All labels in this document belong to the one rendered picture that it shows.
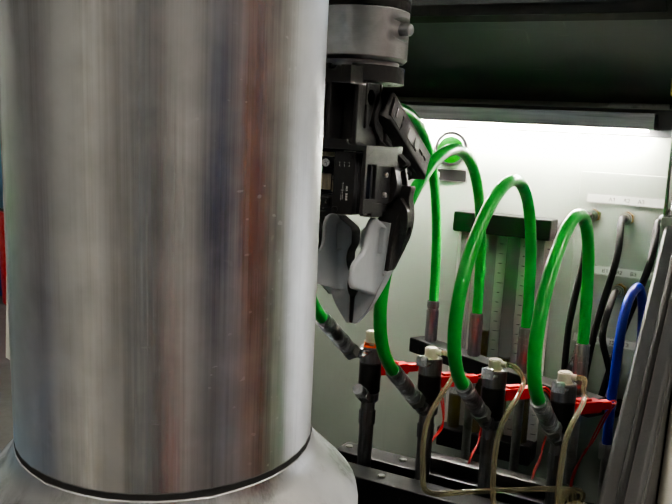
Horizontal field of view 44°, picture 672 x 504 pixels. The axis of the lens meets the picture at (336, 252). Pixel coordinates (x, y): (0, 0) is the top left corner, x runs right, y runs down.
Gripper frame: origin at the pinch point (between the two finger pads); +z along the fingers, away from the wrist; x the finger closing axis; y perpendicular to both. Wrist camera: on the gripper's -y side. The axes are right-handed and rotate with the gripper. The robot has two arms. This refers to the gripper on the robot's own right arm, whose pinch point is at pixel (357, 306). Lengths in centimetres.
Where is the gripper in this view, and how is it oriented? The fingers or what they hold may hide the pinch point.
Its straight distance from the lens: 71.9
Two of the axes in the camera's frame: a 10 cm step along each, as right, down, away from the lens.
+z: -0.6, 9.9, 1.3
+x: 8.8, 1.1, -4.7
